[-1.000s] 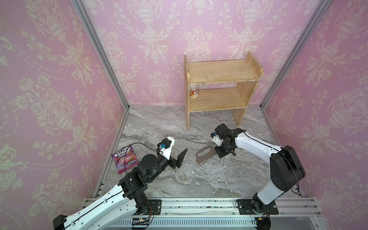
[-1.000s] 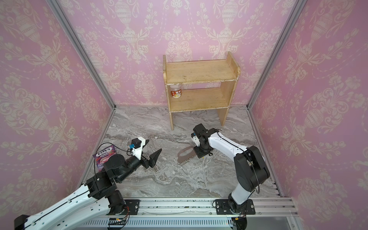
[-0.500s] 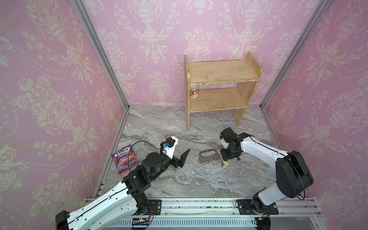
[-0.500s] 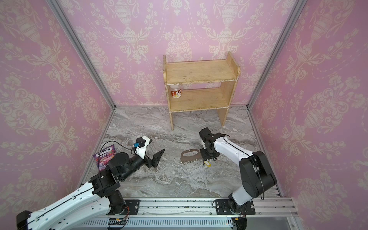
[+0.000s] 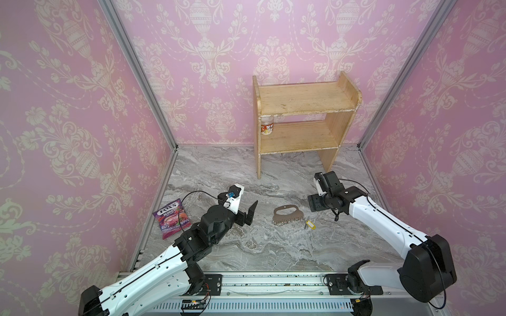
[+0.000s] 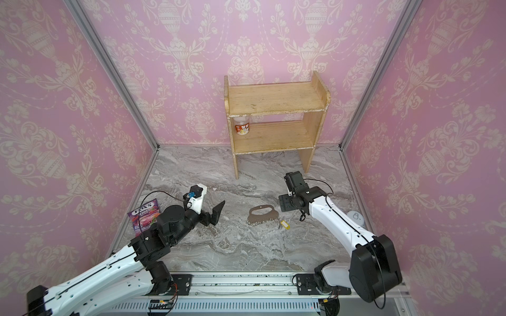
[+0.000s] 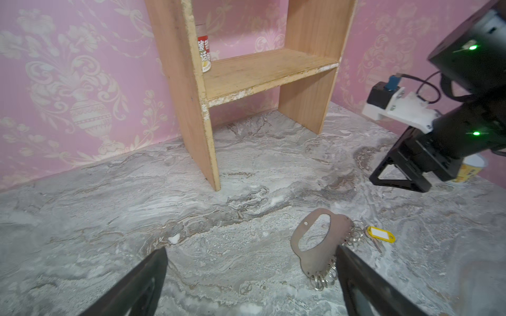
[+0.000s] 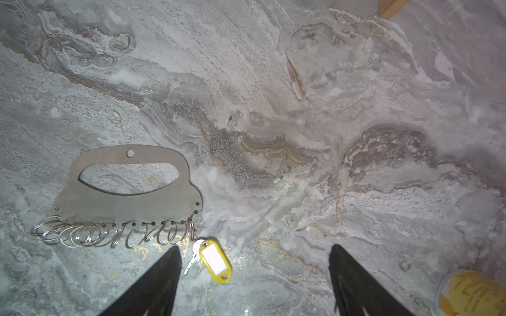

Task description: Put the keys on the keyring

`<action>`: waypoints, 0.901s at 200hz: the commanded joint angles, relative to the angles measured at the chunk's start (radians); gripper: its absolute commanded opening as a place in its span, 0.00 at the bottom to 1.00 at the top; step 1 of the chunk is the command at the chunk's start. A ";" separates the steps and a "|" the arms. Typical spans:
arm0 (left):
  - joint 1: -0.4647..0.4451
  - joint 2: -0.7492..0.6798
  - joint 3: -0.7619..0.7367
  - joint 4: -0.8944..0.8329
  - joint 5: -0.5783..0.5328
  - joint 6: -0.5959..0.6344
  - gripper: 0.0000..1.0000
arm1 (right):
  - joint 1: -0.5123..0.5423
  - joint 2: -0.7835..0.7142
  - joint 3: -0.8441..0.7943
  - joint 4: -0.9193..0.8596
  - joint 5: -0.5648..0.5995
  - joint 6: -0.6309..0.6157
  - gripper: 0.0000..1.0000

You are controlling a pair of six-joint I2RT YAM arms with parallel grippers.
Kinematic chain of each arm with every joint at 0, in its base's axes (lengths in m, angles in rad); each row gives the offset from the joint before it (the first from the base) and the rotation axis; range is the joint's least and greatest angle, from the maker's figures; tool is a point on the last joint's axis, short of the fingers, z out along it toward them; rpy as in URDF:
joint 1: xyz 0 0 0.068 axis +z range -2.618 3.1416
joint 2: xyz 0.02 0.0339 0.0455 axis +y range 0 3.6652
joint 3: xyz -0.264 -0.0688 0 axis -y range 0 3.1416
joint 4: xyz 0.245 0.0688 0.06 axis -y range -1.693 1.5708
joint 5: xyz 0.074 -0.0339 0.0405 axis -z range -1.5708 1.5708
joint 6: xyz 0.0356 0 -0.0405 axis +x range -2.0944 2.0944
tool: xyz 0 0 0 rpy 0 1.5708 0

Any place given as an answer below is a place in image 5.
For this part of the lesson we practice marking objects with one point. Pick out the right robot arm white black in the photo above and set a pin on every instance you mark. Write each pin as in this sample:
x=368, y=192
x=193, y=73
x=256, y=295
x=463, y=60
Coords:
x=427, y=267

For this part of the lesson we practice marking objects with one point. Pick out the small jar red label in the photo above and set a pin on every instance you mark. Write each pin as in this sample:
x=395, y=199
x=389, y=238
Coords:
x=267, y=125

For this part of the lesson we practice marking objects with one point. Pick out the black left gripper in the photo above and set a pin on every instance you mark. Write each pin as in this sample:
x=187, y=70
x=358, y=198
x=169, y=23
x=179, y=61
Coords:
x=242, y=219

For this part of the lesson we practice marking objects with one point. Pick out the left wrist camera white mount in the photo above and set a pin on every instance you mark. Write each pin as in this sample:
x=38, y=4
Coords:
x=233, y=198

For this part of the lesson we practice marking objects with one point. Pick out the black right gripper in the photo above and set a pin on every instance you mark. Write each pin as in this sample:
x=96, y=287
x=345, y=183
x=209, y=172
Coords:
x=317, y=202

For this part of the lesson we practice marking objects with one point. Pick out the key with yellow tag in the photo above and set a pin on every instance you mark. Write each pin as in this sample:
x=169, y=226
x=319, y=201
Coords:
x=310, y=225

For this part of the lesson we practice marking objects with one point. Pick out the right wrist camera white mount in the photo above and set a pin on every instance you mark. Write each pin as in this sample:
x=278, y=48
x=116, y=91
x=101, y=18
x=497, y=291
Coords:
x=320, y=183

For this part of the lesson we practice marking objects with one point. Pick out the purple Fox's candy bag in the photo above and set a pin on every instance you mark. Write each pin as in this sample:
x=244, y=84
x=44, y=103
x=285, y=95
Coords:
x=172, y=218

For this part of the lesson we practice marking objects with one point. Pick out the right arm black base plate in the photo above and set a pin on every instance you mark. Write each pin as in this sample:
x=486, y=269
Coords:
x=342, y=284

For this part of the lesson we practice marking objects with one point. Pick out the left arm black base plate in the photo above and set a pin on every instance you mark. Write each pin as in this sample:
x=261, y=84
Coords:
x=212, y=285

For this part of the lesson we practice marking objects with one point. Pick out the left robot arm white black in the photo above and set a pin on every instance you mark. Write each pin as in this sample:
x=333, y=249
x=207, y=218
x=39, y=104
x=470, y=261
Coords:
x=173, y=273

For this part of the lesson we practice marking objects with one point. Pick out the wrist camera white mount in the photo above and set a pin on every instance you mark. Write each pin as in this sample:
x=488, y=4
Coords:
x=233, y=198
x=320, y=183

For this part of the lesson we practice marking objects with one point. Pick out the wooden two-tier shelf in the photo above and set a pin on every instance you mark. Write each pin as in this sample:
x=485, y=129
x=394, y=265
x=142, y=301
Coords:
x=339, y=101

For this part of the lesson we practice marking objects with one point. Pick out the silver metal keyring bottle opener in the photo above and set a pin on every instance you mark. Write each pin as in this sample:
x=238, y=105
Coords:
x=287, y=214

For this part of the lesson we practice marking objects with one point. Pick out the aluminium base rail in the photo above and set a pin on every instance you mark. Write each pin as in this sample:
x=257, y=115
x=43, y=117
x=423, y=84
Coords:
x=292, y=293

